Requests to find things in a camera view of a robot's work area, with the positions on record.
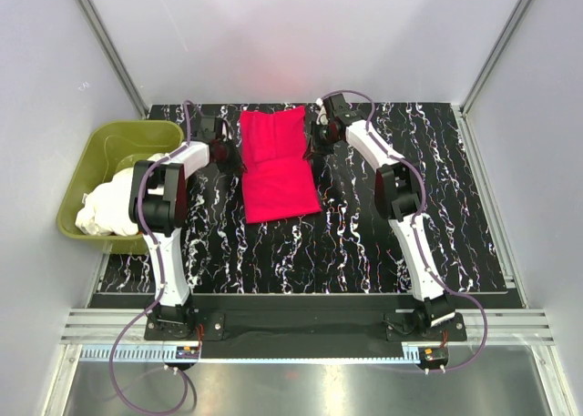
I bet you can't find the left orange connector box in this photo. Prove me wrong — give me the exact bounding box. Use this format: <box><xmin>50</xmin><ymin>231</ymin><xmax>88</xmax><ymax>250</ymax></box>
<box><xmin>175</xmin><ymin>343</ymin><xmax>201</xmax><ymax>360</ymax></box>

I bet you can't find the olive green plastic tub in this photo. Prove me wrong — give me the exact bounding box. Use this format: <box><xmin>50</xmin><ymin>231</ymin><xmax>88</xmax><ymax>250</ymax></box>
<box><xmin>56</xmin><ymin>120</ymin><xmax>184</xmax><ymax>255</ymax></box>

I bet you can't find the right orange connector box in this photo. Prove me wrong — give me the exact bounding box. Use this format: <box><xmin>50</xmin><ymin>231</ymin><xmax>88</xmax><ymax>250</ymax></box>
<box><xmin>419</xmin><ymin>346</ymin><xmax>449</xmax><ymax>370</ymax></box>

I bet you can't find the aluminium frame rail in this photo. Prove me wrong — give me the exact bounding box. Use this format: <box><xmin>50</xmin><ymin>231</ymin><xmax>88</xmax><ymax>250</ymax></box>
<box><xmin>60</xmin><ymin>309</ymin><xmax>554</xmax><ymax>364</ymax></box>

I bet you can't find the purple cable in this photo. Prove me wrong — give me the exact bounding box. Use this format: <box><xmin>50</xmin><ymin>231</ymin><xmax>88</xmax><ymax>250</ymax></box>
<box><xmin>341</xmin><ymin>90</ymin><xmax>489</xmax><ymax>374</ymax></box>
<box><xmin>108</xmin><ymin>99</ymin><xmax>201</xmax><ymax>411</ymax></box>

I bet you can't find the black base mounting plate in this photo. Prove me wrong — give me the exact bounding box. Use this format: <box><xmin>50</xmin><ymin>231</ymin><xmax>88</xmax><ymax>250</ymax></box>
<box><xmin>145</xmin><ymin>294</ymin><xmax>467</xmax><ymax>361</ymax></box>

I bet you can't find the white t shirt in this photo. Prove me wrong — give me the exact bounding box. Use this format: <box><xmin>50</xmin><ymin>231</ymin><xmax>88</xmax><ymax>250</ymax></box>
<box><xmin>75</xmin><ymin>167</ymin><xmax>140</xmax><ymax>237</ymax></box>

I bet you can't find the orange connector box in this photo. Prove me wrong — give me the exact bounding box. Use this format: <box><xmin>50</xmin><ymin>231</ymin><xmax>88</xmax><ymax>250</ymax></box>
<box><xmin>175</xmin><ymin>343</ymin><xmax>201</xmax><ymax>360</ymax></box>
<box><xmin>419</xmin><ymin>346</ymin><xmax>449</xmax><ymax>370</ymax></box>

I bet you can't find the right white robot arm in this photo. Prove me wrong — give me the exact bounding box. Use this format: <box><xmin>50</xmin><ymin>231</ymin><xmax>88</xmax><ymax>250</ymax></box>
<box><xmin>304</xmin><ymin>90</ymin><xmax>455</xmax><ymax>340</ymax></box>

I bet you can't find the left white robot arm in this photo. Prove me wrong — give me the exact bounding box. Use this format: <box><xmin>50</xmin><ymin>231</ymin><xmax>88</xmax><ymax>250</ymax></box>
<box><xmin>128</xmin><ymin>116</ymin><xmax>246</xmax><ymax>340</ymax></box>

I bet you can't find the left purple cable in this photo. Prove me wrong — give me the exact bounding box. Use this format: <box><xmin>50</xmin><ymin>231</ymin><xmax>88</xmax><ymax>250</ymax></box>
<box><xmin>108</xmin><ymin>99</ymin><xmax>201</xmax><ymax>411</ymax></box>

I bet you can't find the pink t shirt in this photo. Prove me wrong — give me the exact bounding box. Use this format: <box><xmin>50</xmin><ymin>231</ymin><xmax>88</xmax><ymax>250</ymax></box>
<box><xmin>240</xmin><ymin>106</ymin><xmax>321</xmax><ymax>224</ymax></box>

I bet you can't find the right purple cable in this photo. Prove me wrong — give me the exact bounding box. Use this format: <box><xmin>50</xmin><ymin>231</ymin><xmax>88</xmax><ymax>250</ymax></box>
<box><xmin>341</xmin><ymin>90</ymin><xmax>489</xmax><ymax>374</ymax></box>

